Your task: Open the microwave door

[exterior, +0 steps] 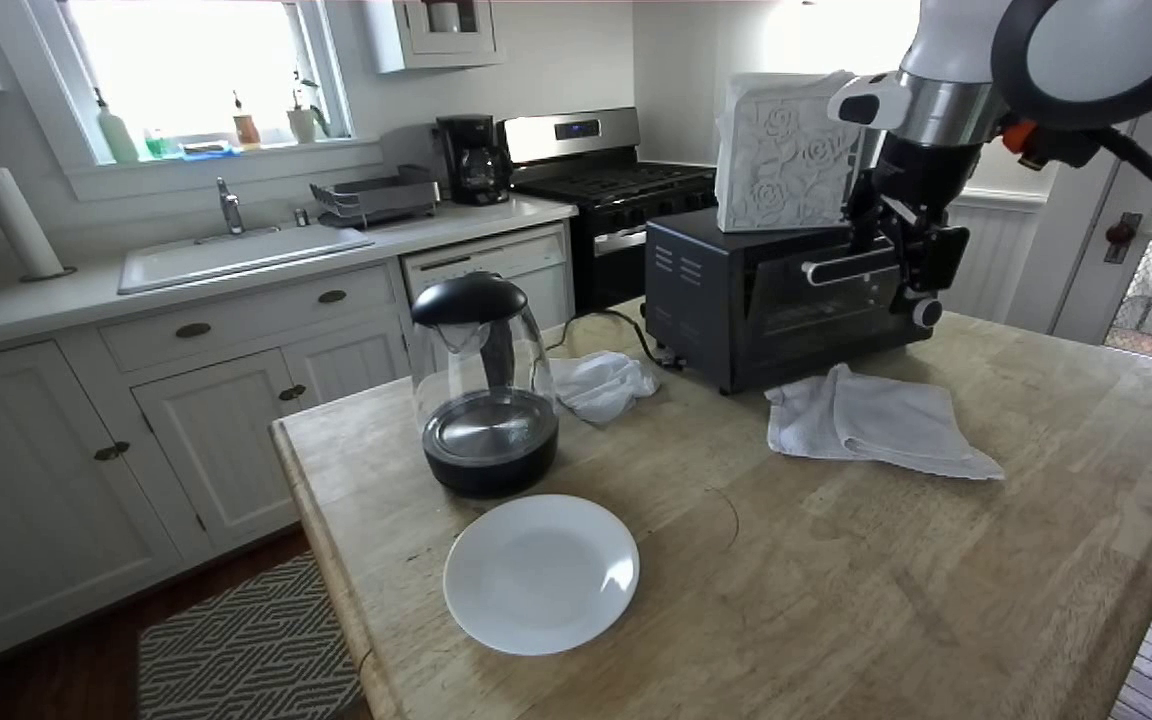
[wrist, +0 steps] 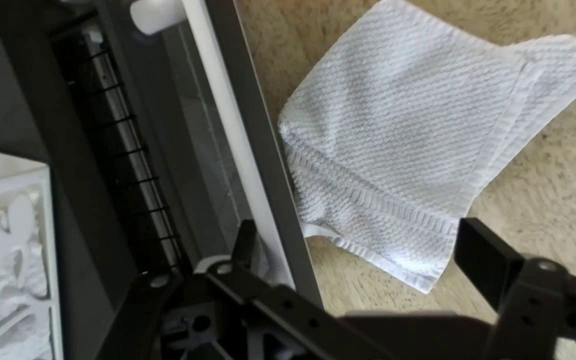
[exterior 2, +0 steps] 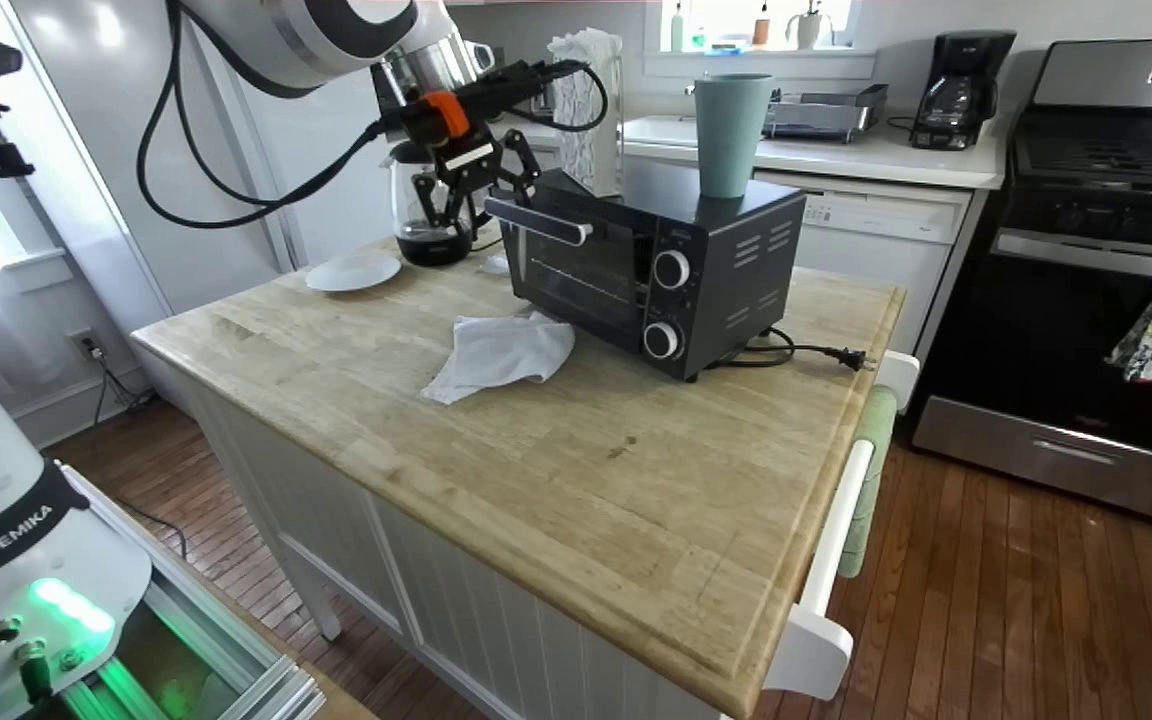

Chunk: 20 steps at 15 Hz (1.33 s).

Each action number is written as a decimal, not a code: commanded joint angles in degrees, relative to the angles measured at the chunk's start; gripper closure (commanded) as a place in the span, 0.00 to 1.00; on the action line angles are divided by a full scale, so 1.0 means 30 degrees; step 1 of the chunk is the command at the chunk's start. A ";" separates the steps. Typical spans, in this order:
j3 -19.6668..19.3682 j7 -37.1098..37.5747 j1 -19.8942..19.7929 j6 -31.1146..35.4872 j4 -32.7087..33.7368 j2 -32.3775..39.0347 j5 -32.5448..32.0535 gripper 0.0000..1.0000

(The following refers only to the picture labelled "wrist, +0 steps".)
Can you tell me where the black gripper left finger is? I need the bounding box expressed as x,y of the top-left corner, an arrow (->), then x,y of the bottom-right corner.
96,218 -> 396,360

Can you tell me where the black toaster oven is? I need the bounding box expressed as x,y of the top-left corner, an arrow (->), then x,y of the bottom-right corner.
0,0 -> 204,360

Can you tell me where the large white cloth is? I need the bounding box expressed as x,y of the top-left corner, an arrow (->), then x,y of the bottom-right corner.
276,0 -> 576,296

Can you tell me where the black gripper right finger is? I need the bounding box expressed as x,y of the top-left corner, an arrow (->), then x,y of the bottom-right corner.
451,216 -> 576,360

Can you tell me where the wire oven rack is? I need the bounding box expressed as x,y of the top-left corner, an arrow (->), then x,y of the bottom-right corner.
65,26 -> 190,275

